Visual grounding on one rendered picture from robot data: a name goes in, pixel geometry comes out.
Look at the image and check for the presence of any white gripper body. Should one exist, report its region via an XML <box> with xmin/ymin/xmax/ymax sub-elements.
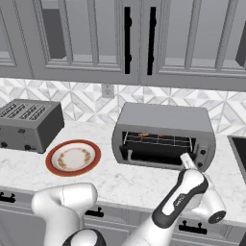
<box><xmin>180</xmin><ymin>152</ymin><xmax>197</xmax><ymax>170</ymax></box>

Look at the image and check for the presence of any dark toaster oven door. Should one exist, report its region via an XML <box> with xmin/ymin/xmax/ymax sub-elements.
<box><xmin>118</xmin><ymin>144</ymin><xmax>195</xmax><ymax>168</ymax></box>

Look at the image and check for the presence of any grey toaster oven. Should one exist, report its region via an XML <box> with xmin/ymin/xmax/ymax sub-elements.
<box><xmin>111</xmin><ymin>102</ymin><xmax>217</xmax><ymax>173</ymax></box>

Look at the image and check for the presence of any orange kebab skewer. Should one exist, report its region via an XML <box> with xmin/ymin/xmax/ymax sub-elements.
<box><xmin>136</xmin><ymin>132</ymin><xmax>166</xmax><ymax>138</ymax></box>

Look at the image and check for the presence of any grey glass cupboard door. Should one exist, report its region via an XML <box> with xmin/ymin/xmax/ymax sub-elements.
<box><xmin>0</xmin><ymin>0</ymin><xmax>35</xmax><ymax>80</ymax></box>
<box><xmin>14</xmin><ymin>0</ymin><xmax>141</xmax><ymax>86</ymax></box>
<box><xmin>139</xmin><ymin>0</ymin><xmax>246</xmax><ymax>92</ymax></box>

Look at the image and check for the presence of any grey four-slot toaster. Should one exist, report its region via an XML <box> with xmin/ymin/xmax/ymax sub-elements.
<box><xmin>0</xmin><ymin>98</ymin><xmax>65</xmax><ymax>155</ymax></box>

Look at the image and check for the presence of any black hob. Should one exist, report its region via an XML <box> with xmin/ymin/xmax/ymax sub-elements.
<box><xmin>227</xmin><ymin>135</ymin><xmax>246</xmax><ymax>185</ymax></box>

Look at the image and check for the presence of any grey drawer front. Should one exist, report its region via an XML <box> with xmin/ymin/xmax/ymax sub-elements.
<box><xmin>81</xmin><ymin>205</ymin><xmax>145</xmax><ymax>246</ymax></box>
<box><xmin>171</xmin><ymin>215</ymin><xmax>246</xmax><ymax>246</ymax></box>
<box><xmin>0</xmin><ymin>188</ymin><xmax>49</xmax><ymax>246</ymax></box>

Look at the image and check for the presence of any red-rimmed white plate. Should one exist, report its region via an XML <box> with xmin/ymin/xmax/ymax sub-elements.
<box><xmin>44</xmin><ymin>138</ymin><xmax>102</xmax><ymax>178</ymax></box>

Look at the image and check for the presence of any dark grey box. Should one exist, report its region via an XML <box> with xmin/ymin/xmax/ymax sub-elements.
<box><xmin>41</xmin><ymin>8</ymin><xmax>67</xmax><ymax>60</ymax></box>
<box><xmin>234</xmin><ymin>18</ymin><xmax>246</xmax><ymax>69</ymax></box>

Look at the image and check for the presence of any wire toaster oven rack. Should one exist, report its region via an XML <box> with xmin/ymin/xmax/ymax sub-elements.
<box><xmin>122</xmin><ymin>130</ymin><xmax>194</xmax><ymax>149</ymax></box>

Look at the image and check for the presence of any black drawer handle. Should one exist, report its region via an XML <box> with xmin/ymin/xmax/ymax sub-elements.
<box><xmin>0</xmin><ymin>191</ymin><xmax>16</xmax><ymax>204</ymax></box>
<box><xmin>178</xmin><ymin>219</ymin><xmax>209</xmax><ymax>235</ymax></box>
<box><xmin>85</xmin><ymin>207</ymin><xmax>105</xmax><ymax>218</ymax></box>

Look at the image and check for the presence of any white wall outlet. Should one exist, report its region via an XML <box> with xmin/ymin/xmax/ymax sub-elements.
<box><xmin>101</xmin><ymin>84</ymin><xmax>115</xmax><ymax>99</ymax></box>

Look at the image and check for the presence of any black cupboard door handle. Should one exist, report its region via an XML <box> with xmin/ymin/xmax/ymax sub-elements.
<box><xmin>146</xmin><ymin>6</ymin><xmax>158</xmax><ymax>76</ymax></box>
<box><xmin>124</xmin><ymin>6</ymin><xmax>133</xmax><ymax>75</ymax></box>

